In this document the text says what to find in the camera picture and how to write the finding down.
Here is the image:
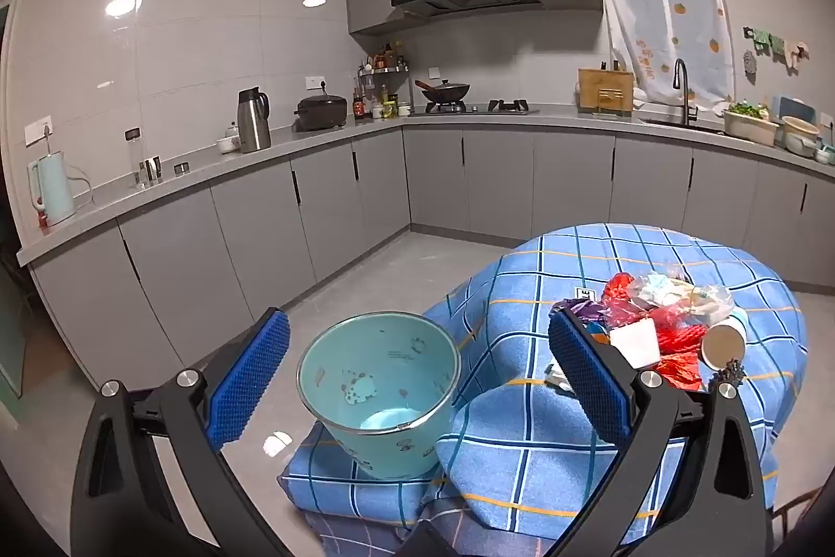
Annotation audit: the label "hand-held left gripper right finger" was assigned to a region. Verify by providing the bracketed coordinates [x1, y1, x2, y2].
[546, 305, 774, 557]

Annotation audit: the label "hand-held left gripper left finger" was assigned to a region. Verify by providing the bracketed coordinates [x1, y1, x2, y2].
[68, 305, 291, 557]

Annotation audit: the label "purple wrapper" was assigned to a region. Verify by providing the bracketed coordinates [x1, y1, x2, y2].
[551, 298, 604, 324]

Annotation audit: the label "red plastic bag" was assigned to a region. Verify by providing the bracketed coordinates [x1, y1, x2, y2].
[601, 274, 645, 315]

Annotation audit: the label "clear plastic bag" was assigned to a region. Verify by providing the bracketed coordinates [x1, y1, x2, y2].
[629, 270, 735, 324]

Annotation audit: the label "teal metal bucket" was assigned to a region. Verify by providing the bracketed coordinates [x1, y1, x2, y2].
[296, 310, 462, 480]

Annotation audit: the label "crumpled white paper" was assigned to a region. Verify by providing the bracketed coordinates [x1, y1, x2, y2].
[544, 364, 575, 395]

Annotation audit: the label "white square box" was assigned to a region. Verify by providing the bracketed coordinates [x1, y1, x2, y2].
[610, 318, 663, 369]

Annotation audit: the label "blue plaid cloth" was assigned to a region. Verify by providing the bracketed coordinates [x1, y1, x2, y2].
[279, 223, 806, 557]

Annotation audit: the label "paper cup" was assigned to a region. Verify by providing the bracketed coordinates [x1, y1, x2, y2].
[701, 309, 748, 372]

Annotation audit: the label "grey lower cabinets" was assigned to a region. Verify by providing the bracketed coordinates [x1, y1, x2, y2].
[16, 103, 835, 375]

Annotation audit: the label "clear glass bottle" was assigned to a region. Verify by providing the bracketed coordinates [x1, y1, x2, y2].
[125, 128, 148, 187]

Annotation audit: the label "steel thermos jug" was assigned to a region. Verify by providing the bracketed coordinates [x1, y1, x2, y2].
[236, 87, 272, 153]

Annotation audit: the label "light teal electric kettle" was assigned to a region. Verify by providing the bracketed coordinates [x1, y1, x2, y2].
[27, 152, 78, 227]

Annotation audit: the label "black rice cooker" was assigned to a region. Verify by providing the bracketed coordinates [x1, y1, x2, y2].
[293, 96, 348, 133]

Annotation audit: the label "wooden knife block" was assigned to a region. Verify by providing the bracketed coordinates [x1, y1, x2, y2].
[577, 67, 635, 114]

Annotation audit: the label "black faucet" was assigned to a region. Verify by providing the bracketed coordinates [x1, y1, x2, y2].
[672, 59, 699, 127]

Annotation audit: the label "gas stove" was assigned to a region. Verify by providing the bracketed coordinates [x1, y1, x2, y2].
[408, 100, 541, 115]

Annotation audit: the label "basin with green vegetables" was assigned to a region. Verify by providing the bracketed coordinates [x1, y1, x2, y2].
[722, 102, 780, 146]

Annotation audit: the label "beige basin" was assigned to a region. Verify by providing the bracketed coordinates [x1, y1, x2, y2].
[781, 115, 821, 159]

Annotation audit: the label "black wok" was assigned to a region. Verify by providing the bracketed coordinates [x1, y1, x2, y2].
[415, 79, 472, 104]

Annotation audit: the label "metal spice rack with bottles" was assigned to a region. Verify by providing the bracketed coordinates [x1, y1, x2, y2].
[356, 41, 411, 121]

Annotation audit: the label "blue cutting board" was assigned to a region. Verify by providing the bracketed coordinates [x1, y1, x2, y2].
[773, 95, 816, 124]

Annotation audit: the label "printed window curtain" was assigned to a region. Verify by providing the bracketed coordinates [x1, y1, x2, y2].
[595, 0, 737, 104]

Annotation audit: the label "hanging kitchen cloths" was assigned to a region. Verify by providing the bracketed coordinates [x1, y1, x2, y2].
[744, 27, 811, 75]

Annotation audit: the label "green door frame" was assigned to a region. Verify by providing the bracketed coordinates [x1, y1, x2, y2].
[0, 0, 27, 398]

